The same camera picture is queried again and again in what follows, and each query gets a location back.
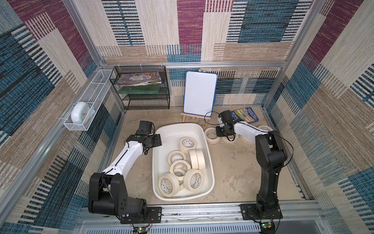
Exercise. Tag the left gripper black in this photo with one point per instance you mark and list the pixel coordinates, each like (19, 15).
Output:
(157, 140)

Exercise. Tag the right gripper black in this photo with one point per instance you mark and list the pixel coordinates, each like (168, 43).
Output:
(220, 130)

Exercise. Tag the masking tape roll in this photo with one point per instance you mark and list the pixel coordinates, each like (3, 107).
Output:
(211, 136)
(186, 144)
(245, 140)
(265, 128)

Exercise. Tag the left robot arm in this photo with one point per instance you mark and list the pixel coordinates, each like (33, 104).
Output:
(108, 194)

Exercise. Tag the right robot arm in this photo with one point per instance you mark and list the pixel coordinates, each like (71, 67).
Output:
(270, 155)

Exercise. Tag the flat tape roll centre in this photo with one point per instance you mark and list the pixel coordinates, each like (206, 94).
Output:
(175, 156)

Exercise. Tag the upright tape roll right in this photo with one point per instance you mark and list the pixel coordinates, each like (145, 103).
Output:
(201, 160)

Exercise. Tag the upright tape roll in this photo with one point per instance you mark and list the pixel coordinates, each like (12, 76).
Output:
(201, 160)
(194, 159)

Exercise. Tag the upright tape roll left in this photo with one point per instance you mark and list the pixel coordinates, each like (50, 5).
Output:
(194, 159)

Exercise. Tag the tape roll lower centre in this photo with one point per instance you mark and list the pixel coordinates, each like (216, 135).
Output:
(179, 169)

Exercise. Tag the white plastic storage box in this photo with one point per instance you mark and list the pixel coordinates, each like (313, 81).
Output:
(170, 136)

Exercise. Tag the tape roll front left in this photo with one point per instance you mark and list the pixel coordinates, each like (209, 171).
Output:
(168, 185)

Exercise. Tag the tape roll front right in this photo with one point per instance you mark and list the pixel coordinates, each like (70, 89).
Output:
(193, 180)

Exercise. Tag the blue storey book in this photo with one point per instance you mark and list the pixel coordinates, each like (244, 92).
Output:
(247, 114)

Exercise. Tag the small wooden easel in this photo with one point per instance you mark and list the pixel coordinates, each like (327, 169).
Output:
(191, 116)

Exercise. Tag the green book on shelf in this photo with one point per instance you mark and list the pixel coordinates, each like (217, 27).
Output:
(135, 90)

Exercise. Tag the colourful book on shelf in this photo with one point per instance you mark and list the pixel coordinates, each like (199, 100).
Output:
(139, 79)

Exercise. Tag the white round alarm clock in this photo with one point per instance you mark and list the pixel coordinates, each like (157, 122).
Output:
(82, 112)

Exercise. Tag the white board blue frame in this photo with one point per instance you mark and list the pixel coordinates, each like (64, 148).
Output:
(199, 94)

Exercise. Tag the black wire mesh shelf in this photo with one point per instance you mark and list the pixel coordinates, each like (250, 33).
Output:
(143, 101)

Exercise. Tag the white wire wall basket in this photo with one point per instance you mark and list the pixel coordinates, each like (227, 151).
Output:
(94, 95)

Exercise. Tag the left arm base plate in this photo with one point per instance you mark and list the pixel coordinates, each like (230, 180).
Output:
(151, 215)

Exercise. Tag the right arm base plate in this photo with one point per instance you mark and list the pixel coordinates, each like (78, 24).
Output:
(258, 213)

